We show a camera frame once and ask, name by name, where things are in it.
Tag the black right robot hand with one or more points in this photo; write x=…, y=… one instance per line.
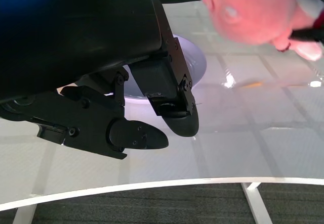
x=306, y=35

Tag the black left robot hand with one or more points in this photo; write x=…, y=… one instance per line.
x=76, y=44

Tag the pink plush doll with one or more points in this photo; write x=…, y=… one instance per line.
x=253, y=14

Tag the white round plate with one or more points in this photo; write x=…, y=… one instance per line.
x=195, y=62

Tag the white table frame bar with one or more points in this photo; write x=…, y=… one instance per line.
x=257, y=203
x=25, y=215

